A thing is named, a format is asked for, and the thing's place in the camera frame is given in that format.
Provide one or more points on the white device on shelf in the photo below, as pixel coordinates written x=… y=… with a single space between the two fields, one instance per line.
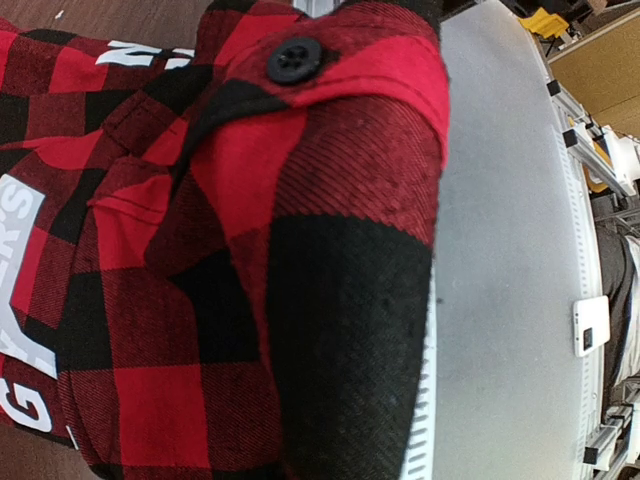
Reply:
x=591 y=325

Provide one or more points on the red black plaid shirt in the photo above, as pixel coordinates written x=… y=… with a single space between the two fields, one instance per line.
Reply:
x=216 y=264

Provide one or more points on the aluminium shelf frame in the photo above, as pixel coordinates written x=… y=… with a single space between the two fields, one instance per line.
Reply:
x=605 y=213

